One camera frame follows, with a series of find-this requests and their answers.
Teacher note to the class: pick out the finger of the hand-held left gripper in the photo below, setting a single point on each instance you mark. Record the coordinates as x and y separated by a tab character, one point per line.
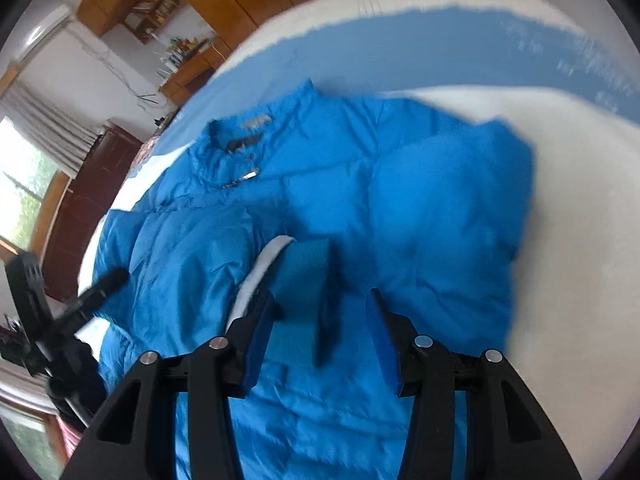
102	290

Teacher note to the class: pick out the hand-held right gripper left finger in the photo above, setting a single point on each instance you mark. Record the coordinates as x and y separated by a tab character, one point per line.
257	340

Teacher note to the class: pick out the wooden desk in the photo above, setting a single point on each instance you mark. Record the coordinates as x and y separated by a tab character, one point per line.
192	67

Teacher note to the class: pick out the white pleated curtain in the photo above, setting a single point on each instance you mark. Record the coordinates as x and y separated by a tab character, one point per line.
45	125

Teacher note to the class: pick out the wooden bookshelf with books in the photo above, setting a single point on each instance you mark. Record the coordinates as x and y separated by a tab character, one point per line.
152	10

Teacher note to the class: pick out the white air conditioner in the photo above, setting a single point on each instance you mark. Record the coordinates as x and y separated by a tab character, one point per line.
42	32

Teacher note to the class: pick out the blue and white bed sheet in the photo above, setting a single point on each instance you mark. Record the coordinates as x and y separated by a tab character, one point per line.
575	260

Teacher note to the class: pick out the blue puffer jacket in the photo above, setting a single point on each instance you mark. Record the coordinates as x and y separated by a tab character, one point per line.
350	200

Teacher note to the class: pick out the dark wooden cabinet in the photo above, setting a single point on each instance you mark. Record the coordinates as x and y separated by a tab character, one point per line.
85	210

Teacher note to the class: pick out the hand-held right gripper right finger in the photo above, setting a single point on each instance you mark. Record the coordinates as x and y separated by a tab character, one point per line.
382	345

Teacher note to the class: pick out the window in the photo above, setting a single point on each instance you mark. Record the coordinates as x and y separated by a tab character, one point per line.
22	180

